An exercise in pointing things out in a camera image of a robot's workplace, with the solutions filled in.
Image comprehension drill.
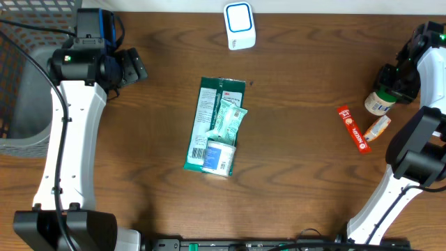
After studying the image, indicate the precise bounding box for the blue white yogurt cup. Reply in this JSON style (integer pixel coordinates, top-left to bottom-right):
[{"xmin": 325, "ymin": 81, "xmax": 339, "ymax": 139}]
[{"xmin": 202, "ymin": 141, "xmax": 236, "ymax": 176}]

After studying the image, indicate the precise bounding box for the white teal wipes packet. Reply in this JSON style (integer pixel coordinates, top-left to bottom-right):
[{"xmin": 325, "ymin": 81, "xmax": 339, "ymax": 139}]
[{"xmin": 205, "ymin": 99, "xmax": 247, "ymax": 146}]

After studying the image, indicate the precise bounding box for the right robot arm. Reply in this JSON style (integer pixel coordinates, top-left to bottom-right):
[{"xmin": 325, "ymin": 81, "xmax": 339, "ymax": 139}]
[{"xmin": 339, "ymin": 21, "xmax": 445, "ymax": 247}]

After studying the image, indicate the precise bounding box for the white barcode scanner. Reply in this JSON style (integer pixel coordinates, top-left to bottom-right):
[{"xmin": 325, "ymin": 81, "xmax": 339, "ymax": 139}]
[{"xmin": 223, "ymin": 1, "xmax": 256, "ymax": 51}]

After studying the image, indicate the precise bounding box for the small orange box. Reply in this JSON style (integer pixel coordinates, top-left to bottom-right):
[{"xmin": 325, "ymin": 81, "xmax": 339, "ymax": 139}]
[{"xmin": 363, "ymin": 115, "xmax": 391, "ymax": 142}]

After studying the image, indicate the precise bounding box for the left black cable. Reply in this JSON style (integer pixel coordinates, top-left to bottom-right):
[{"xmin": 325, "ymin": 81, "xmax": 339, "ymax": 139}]
[{"xmin": 0, "ymin": 17, "xmax": 79, "ymax": 251}]

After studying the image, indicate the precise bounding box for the green lid jar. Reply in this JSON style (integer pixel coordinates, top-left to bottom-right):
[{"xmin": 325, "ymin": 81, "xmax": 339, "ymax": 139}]
[{"xmin": 364, "ymin": 89, "xmax": 397, "ymax": 116}]

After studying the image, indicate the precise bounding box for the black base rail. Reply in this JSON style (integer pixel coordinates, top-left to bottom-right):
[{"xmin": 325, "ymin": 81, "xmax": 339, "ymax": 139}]
[{"xmin": 142, "ymin": 238, "xmax": 412, "ymax": 251}]

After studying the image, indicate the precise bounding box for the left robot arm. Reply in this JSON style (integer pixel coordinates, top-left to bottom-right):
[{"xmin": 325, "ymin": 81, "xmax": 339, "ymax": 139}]
[{"xmin": 13, "ymin": 8, "xmax": 150, "ymax": 251}]

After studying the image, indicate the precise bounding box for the red coffee stick sachet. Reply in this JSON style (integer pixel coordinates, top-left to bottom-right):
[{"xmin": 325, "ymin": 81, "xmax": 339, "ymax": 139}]
[{"xmin": 337, "ymin": 105, "xmax": 371, "ymax": 153}]

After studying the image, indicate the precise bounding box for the grey plastic mesh basket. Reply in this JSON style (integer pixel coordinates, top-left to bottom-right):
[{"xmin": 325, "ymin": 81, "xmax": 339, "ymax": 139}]
[{"xmin": 1, "ymin": 0, "xmax": 82, "ymax": 158}]

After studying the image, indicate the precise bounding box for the green white glove package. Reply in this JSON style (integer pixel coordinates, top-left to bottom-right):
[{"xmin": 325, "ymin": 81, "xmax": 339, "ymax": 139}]
[{"xmin": 183, "ymin": 77, "xmax": 246, "ymax": 172}]

